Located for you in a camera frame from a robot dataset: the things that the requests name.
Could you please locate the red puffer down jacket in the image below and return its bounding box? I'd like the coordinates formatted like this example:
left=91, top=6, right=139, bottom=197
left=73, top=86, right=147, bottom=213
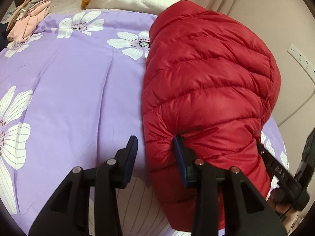
left=142, top=1, right=281, bottom=232

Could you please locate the right hand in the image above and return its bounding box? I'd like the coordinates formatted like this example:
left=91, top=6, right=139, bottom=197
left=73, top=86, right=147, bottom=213
left=267, top=188, right=299, bottom=231

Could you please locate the purple floral duvet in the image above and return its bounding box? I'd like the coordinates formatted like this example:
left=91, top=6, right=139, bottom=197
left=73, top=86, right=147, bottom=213
left=1, top=10, right=288, bottom=235

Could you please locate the pink folded garment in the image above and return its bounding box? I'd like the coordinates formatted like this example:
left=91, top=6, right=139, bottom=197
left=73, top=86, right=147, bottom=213
left=7, top=0, right=51, bottom=43

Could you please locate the grey beige bed sheet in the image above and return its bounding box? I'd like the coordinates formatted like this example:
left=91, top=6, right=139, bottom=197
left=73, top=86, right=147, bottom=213
left=49, top=0, right=82, bottom=14

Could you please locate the white wall power strip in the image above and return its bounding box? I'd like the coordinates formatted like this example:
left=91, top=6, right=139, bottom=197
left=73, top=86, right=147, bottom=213
left=287, top=44, right=315, bottom=84

